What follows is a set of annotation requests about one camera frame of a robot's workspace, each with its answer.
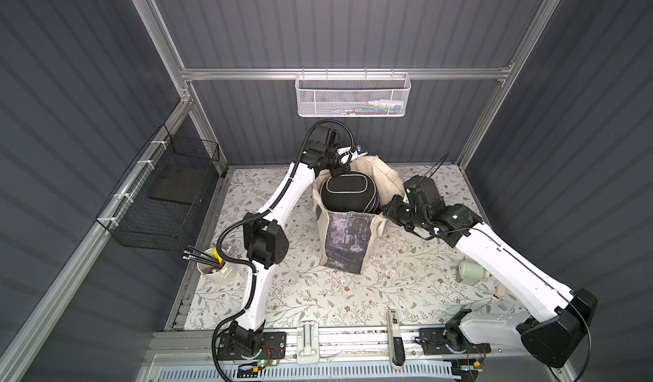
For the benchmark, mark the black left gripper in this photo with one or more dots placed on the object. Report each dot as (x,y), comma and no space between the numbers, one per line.
(339,159)

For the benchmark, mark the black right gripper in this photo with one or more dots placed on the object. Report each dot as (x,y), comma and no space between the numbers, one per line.
(396,211)

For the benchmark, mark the black paddle case white piping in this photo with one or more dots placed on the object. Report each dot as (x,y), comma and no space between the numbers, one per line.
(350,192)

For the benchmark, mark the cream canvas tote bag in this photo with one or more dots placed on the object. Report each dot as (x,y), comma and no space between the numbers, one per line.
(348,238)

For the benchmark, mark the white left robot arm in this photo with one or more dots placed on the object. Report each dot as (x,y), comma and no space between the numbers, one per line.
(266,246)

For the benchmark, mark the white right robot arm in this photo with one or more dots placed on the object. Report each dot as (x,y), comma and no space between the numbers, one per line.
(556,318)

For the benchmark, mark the markers in white basket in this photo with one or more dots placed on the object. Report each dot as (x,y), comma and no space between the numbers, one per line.
(375,107)

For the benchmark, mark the pale green mug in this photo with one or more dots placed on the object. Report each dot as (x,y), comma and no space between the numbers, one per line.
(471,273)

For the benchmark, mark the small pink white object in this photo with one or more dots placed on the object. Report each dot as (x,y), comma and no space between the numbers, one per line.
(500,291)

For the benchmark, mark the white black handheld tool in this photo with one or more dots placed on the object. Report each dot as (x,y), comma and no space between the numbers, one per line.
(397,355)

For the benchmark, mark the white cup with pens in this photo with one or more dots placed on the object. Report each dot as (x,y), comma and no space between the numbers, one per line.
(210,265)

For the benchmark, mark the white wire mesh basket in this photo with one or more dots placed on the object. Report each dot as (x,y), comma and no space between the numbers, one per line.
(318,94)

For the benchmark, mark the white clamp on rail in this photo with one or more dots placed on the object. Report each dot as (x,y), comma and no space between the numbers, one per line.
(308,345)

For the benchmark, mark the black wire basket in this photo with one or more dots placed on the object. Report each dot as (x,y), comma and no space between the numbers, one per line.
(167,198)

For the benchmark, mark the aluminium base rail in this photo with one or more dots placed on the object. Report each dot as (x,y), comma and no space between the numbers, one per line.
(335,343)

